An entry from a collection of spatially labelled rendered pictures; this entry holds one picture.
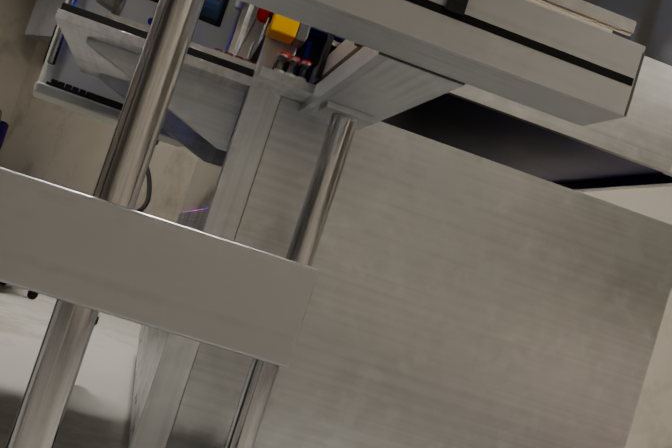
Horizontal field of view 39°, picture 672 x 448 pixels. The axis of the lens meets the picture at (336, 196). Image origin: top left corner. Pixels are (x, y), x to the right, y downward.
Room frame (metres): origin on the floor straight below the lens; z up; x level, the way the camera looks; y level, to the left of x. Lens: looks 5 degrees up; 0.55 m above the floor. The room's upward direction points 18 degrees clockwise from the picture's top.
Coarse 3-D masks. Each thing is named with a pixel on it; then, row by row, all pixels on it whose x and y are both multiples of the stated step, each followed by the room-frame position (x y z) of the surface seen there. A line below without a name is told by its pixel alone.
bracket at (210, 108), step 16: (96, 48) 1.93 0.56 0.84; (112, 48) 1.93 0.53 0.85; (112, 64) 1.96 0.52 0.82; (128, 64) 1.94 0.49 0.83; (192, 80) 1.96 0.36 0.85; (208, 80) 1.97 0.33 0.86; (176, 96) 1.96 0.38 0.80; (192, 96) 1.97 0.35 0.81; (208, 96) 1.97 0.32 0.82; (224, 96) 1.98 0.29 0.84; (240, 96) 1.98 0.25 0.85; (176, 112) 1.96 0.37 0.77; (192, 112) 1.97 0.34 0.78; (208, 112) 1.97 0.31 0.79; (224, 112) 1.98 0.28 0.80; (192, 128) 1.99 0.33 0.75; (208, 128) 1.97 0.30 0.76; (224, 128) 1.98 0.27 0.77; (224, 144) 1.98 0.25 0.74
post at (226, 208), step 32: (256, 64) 1.93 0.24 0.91; (256, 96) 1.89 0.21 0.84; (256, 128) 1.89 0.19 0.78; (224, 160) 1.94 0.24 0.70; (256, 160) 1.89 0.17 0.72; (224, 192) 1.89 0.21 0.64; (224, 224) 1.89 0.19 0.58; (192, 352) 1.89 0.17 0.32; (160, 384) 1.89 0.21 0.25; (160, 416) 1.89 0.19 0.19
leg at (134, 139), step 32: (160, 0) 1.10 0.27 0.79; (192, 0) 1.09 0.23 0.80; (160, 32) 1.09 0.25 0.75; (192, 32) 1.11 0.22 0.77; (160, 64) 1.09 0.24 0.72; (128, 96) 1.09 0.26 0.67; (160, 96) 1.09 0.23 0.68; (128, 128) 1.09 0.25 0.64; (160, 128) 1.11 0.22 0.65; (128, 160) 1.09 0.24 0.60; (96, 192) 1.09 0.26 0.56; (128, 192) 1.09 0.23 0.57; (64, 320) 1.09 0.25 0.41; (64, 352) 1.09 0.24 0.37; (32, 384) 1.09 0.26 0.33; (64, 384) 1.09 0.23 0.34; (32, 416) 1.09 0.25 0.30
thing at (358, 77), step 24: (336, 48) 1.65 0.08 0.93; (360, 48) 1.39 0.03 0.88; (312, 72) 1.89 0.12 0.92; (336, 72) 1.56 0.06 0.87; (360, 72) 1.37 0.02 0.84; (384, 72) 1.32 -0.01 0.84; (408, 72) 1.28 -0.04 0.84; (432, 72) 1.24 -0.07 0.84; (312, 96) 1.77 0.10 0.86; (336, 96) 1.61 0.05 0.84; (360, 96) 1.55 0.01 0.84; (384, 96) 1.49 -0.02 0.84; (408, 96) 1.43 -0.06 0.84; (432, 96) 1.38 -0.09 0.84
